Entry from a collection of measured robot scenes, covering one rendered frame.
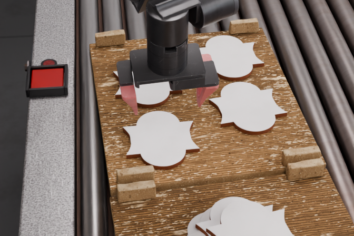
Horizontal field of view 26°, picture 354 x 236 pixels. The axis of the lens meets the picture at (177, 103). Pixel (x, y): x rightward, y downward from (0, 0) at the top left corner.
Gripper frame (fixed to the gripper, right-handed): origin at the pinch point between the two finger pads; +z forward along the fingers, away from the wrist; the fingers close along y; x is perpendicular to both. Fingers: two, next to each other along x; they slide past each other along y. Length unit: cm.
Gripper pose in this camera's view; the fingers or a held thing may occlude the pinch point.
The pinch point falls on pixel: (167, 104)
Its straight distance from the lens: 116.3
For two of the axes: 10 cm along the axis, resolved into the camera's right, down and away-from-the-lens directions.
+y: 9.8, -1.2, 1.2
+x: -1.8, -7.3, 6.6
